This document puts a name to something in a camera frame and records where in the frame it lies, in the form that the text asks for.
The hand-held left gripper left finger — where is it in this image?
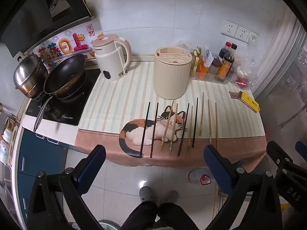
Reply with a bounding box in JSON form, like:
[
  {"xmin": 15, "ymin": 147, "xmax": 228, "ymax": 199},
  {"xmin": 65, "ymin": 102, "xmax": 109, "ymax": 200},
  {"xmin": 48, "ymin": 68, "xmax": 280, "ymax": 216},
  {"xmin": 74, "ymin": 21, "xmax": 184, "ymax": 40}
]
[{"xmin": 27, "ymin": 144, "xmax": 106, "ymax": 230}]

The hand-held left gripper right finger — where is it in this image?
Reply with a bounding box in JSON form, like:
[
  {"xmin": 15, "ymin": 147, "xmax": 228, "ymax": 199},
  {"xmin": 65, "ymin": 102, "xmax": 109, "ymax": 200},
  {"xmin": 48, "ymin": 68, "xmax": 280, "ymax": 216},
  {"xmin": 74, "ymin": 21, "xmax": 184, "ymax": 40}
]
[{"xmin": 203, "ymin": 144, "xmax": 283, "ymax": 230}]

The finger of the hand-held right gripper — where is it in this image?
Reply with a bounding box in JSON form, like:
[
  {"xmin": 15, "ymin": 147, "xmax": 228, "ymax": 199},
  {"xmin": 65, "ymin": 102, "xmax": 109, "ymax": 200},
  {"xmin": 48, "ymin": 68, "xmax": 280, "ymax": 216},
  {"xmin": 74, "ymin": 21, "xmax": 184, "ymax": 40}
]
[
  {"xmin": 295, "ymin": 140, "xmax": 307, "ymax": 155},
  {"xmin": 266, "ymin": 140, "xmax": 294, "ymax": 173}
]

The light wooden chopstick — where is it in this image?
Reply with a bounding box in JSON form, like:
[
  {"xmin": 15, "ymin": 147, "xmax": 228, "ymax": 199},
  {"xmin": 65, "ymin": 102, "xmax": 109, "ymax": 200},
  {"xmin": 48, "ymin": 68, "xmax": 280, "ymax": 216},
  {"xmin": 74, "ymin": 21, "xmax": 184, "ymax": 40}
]
[
  {"xmin": 160, "ymin": 101, "xmax": 174, "ymax": 151},
  {"xmin": 169, "ymin": 103, "xmax": 178, "ymax": 156},
  {"xmin": 199, "ymin": 92, "xmax": 204, "ymax": 136}
]

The cream round utensil holder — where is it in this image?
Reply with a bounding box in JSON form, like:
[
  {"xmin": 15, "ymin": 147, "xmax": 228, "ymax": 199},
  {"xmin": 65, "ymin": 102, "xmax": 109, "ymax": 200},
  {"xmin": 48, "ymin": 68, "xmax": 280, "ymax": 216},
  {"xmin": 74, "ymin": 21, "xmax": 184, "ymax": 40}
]
[{"xmin": 153, "ymin": 46, "xmax": 193, "ymax": 100}]

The clear plastic bottle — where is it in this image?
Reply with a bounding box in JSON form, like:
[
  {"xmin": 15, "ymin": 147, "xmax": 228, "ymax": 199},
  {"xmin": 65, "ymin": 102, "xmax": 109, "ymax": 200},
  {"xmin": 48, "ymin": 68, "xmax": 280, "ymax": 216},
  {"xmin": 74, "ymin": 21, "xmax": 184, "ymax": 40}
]
[{"xmin": 187, "ymin": 168, "xmax": 217, "ymax": 186}]

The blue kitchen cabinet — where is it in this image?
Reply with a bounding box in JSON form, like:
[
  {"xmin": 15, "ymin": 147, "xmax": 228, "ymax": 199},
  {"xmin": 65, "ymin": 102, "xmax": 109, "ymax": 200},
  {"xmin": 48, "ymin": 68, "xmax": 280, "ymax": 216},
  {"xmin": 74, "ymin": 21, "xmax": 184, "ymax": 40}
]
[{"xmin": 14, "ymin": 127, "xmax": 69, "ymax": 221}]

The dark wooden chopstick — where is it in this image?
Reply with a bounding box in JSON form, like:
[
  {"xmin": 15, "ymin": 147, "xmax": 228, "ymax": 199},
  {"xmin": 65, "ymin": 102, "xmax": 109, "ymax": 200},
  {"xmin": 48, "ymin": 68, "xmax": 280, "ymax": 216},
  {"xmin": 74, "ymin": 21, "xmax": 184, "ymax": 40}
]
[
  {"xmin": 150, "ymin": 103, "xmax": 159, "ymax": 159},
  {"xmin": 191, "ymin": 97, "xmax": 199, "ymax": 148},
  {"xmin": 139, "ymin": 102, "xmax": 151, "ymax": 158},
  {"xmin": 177, "ymin": 103, "xmax": 190, "ymax": 157}
]

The person's right grey slipper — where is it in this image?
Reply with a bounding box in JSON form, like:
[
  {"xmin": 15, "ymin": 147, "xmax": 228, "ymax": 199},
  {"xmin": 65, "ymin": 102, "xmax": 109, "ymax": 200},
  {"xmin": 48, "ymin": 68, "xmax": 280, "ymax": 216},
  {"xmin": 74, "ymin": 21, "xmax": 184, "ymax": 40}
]
[{"xmin": 164, "ymin": 190, "xmax": 179, "ymax": 204}]

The person's grey slipper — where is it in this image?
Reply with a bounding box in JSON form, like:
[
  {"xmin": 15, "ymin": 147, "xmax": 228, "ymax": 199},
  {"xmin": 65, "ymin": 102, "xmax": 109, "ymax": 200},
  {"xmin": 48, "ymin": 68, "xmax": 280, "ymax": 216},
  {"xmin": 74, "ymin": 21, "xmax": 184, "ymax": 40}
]
[
  {"xmin": 164, "ymin": 190, "xmax": 179, "ymax": 204},
  {"xmin": 139, "ymin": 186, "xmax": 154, "ymax": 203}
]

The white round bin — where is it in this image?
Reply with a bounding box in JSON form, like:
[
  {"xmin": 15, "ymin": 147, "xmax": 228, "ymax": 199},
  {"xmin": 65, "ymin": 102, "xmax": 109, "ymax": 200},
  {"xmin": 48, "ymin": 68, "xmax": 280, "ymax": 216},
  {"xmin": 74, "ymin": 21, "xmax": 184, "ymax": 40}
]
[{"xmin": 97, "ymin": 221, "xmax": 121, "ymax": 230}]

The yellow utility knife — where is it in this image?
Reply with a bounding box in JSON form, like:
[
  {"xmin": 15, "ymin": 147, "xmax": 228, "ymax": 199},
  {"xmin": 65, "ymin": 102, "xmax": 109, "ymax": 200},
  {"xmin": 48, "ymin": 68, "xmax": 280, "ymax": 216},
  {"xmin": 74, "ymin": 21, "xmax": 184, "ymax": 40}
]
[{"xmin": 240, "ymin": 91, "xmax": 261, "ymax": 113}]

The black cooktop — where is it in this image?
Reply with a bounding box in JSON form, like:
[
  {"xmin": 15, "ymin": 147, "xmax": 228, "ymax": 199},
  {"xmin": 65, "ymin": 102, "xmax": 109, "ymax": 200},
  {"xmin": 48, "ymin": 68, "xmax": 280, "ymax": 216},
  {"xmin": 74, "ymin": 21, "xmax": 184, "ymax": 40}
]
[{"xmin": 25, "ymin": 68, "xmax": 101, "ymax": 126}]

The person's left grey slipper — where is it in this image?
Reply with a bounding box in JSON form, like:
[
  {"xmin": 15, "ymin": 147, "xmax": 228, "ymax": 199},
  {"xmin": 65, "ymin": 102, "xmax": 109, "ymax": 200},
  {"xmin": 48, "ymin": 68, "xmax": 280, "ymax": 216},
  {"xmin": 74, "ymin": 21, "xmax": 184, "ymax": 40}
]
[{"xmin": 139, "ymin": 186, "xmax": 154, "ymax": 203}]

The frosted glass door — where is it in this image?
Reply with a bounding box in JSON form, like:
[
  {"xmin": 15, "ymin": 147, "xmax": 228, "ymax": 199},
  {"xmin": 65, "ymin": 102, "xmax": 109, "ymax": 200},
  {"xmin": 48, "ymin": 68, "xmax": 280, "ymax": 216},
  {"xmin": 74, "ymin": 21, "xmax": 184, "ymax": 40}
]
[{"xmin": 251, "ymin": 3, "xmax": 307, "ymax": 149}]

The person's right leg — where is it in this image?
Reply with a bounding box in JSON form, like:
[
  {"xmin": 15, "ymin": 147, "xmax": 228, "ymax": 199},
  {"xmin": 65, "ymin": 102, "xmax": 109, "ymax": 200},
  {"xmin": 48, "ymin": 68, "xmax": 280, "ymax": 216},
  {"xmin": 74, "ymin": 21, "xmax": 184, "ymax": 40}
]
[{"xmin": 157, "ymin": 202, "xmax": 196, "ymax": 230}]

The person's leg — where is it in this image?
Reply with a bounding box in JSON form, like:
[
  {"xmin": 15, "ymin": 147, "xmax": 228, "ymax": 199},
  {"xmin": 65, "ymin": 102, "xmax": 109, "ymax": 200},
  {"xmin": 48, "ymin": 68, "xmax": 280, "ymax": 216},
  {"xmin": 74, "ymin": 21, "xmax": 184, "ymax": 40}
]
[
  {"xmin": 157, "ymin": 202, "xmax": 196, "ymax": 230},
  {"xmin": 121, "ymin": 201, "xmax": 159, "ymax": 230}
]

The person's left leg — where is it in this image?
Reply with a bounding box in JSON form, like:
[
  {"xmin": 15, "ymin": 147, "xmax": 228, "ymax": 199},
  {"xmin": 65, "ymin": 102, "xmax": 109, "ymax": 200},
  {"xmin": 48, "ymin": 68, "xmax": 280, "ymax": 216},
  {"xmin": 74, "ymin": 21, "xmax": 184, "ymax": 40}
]
[{"xmin": 121, "ymin": 201, "xmax": 159, "ymax": 230}]

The red food item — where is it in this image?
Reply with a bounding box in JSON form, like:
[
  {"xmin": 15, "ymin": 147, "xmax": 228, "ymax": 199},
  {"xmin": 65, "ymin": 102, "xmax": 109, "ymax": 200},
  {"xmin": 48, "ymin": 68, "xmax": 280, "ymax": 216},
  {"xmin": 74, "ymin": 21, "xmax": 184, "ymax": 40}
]
[{"xmin": 234, "ymin": 77, "xmax": 248, "ymax": 88}]

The striped cat print table mat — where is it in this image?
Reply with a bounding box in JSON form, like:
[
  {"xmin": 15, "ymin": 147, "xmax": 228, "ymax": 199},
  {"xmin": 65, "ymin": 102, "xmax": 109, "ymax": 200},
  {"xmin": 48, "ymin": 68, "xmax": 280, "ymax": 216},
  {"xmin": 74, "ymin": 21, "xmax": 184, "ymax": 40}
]
[{"xmin": 75, "ymin": 61, "xmax": 268, "ymax": 168}]

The clear plastic organizer tray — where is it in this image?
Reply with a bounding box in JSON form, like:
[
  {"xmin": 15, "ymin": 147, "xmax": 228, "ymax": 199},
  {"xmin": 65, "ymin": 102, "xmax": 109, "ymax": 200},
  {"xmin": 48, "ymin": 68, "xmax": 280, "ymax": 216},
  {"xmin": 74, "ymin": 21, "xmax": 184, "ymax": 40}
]
[{"xmin": 191, "ymin": 69, "xmax": 234, "ymax": 85}]

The clear plastic bag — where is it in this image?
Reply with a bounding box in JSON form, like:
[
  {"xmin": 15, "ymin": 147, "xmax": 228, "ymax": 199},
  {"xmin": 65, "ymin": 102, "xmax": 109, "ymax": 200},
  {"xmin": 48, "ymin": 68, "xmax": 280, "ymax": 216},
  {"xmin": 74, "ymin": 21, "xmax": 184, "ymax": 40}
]
[{"xmin": 234, "ymin": 45, "xmax": 264, "ymax": 89}]

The orange label sauce bottle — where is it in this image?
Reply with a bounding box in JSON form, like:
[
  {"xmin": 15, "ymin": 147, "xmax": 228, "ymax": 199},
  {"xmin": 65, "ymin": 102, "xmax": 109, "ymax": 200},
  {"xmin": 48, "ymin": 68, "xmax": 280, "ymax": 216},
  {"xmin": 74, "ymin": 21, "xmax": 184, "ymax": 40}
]
[{"xmin": 217, "ymin": 53, "xmax": 235, "ymax": 82}]

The orange seasoning bottle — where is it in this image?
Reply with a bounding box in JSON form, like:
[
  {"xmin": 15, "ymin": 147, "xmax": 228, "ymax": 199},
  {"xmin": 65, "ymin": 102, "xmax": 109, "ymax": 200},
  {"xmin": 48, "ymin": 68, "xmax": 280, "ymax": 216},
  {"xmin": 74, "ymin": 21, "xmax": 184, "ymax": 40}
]
[{"xmin": 200, "ymin": 45, "xmax": 214, "ymax": 75}]

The brown spice jar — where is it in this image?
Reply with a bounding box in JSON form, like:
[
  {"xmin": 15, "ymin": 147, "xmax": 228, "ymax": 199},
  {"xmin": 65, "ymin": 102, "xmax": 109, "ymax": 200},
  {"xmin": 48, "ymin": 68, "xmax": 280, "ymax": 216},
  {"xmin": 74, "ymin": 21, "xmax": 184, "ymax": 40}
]
[{"xmin": 209, "ymin": 58, "xmax": 222, "ymax": 76}]

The yellow green seasoning bottle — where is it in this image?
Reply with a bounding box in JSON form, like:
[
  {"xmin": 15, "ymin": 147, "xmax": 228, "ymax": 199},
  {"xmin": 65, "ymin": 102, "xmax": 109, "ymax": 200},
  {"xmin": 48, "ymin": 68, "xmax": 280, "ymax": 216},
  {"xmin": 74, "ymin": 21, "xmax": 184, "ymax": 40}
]
[{"xmin": 192, "ymin": 47, "xmax": 202, "ymax": 73}]

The pink cream electric kettle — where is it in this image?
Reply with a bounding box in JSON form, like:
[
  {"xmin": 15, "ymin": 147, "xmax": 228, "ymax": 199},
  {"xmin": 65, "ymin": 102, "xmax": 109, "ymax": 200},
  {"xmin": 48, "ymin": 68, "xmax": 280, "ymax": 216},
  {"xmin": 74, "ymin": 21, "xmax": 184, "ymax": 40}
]
[{"xmin": 92, "ymin": 33, "xmax": 132, "ymax": 81}]

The steel steamer pot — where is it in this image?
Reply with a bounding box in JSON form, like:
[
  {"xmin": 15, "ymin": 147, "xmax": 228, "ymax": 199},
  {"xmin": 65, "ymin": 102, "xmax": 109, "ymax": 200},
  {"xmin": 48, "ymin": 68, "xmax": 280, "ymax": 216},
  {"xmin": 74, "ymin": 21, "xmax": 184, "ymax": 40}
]
[{"xmin": 13, "ymin": 54, "xmax": 50, "ymax": 99}]

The black range hood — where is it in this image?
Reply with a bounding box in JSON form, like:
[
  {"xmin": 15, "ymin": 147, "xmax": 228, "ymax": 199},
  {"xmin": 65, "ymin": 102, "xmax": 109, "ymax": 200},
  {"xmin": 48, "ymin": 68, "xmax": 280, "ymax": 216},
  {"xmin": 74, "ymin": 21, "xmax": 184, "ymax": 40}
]
[{"xmin": 0, "ymin": 0, "xmax": 96, "ymax": 58}]

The black wok with handle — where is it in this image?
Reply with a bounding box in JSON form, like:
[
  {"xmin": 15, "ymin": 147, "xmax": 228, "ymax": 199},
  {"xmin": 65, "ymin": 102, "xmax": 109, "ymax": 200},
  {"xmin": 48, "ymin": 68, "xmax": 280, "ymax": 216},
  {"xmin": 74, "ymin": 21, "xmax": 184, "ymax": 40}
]
[{"xmin": 34, "ymin": 53, "xmax": 87, "ymax": 133}]

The white wall socket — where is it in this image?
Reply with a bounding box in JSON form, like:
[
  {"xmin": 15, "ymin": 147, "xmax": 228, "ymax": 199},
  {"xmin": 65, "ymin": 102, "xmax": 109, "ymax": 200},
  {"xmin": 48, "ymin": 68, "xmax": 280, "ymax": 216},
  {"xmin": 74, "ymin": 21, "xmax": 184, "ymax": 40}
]
[
  {"xmin": 247, "ymin": 31, "xmax": 259, "ymax": 44},
  {"xmin": 234, "ymin": 25, "xmax": 250, "ymax": 41},
  {"xmin": 221, "ymin": 20, "xmax": 238, "ymax": 37}
]

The colourful wall sticker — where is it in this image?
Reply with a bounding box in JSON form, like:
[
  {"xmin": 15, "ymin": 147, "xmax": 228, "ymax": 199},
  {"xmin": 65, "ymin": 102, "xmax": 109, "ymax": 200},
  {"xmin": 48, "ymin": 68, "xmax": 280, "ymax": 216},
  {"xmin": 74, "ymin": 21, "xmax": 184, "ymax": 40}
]
[{"xmin": 37, "ymin": 24, "xmax": 96, "ymax": 69}]

